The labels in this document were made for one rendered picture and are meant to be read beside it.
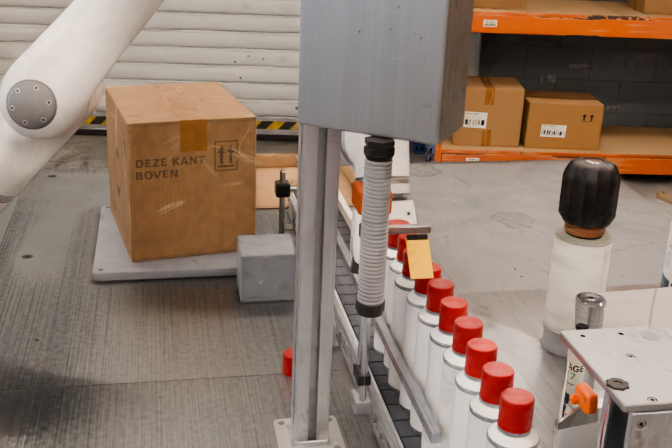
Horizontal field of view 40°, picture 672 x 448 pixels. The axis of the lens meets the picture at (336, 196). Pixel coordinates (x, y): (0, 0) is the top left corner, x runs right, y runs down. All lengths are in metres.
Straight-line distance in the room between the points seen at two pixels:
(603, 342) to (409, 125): 0.30
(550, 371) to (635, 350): 0.50
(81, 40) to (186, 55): 4.17
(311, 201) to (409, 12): 0.28
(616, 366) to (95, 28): 0.86
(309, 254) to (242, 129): 0.63
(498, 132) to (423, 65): 4.09
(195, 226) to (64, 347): 0.38
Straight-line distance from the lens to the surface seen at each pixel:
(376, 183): 1.02
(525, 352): 1.46
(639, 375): 0.89
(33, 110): 1.37
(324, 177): 1.13
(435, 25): 0.98
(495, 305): 1.60
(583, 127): 5.15
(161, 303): 1.67
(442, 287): 1.15
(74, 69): 1.38
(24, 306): 1.70
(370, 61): 1.01
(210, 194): 1.77
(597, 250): 1.40
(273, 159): 2.38
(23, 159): 1.50
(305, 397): 1.25
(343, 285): 1.62
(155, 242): 1.78
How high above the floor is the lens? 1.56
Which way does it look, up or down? 19 degrees down
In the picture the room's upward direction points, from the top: 2 degrees clockwise
